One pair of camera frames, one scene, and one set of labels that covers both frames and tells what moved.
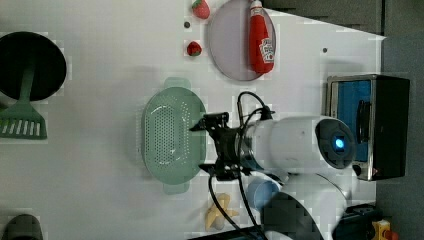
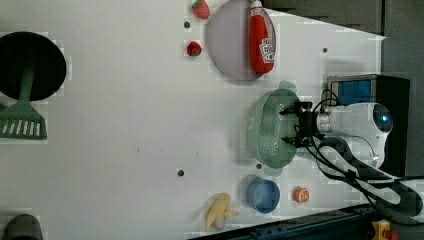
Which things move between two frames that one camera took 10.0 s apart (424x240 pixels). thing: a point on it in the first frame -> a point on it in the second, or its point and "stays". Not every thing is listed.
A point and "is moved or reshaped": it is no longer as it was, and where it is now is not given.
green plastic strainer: x=172 y=153 is moved or reshaped
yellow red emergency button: x=382 y=231 stays
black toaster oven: x=376 y=109 stays
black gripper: x=235 y=157 -> x=306 y=120
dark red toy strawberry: x=194 y=48 stays
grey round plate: x=229 y=40 stays
